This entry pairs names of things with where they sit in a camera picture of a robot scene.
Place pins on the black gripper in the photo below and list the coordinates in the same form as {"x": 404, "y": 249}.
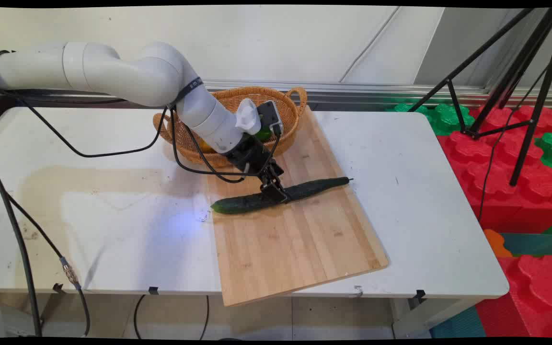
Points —
{"x": 251, "y": 155}

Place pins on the long dark green cucumber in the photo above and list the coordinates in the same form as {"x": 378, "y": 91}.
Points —
{"x": 237, "y": 204}

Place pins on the yellow orange mango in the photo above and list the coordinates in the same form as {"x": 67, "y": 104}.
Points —
{"x": 205, "y": 144}

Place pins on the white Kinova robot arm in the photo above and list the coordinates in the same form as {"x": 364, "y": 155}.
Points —
{"x": 113, "y": 72}

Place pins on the green bell pepper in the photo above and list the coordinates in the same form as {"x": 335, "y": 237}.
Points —
{"x": 264, "y": 135}

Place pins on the bamboo cutting board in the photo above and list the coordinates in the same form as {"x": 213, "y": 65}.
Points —
{"x": 295, "y": 249}

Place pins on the woven wicker basket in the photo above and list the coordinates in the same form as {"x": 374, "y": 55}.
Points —
{"x": 228, "y": 100}

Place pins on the white table leg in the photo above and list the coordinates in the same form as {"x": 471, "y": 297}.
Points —
{"x": 424, "y": 316}

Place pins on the large red foam block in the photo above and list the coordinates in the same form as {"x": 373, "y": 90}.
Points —
{"x": 496, "y": 191}

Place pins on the orange foam piece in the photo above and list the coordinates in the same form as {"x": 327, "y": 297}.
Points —
{"x": 495, "y": 243}

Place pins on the teal foam mat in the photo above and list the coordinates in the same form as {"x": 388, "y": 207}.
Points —
{"x": 534, "y": 244}

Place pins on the black tripod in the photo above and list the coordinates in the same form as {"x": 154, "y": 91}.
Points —
{"x": 539, "y": 98}

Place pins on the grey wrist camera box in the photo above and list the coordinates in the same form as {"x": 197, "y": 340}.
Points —
{"x": 270, "y": 115}

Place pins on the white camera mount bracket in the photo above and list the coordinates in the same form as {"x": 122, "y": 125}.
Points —
{"x": 247, "y": 116}

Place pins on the aluminium wall rail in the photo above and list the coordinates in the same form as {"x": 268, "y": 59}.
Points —
{"x": 352, "y": 91}

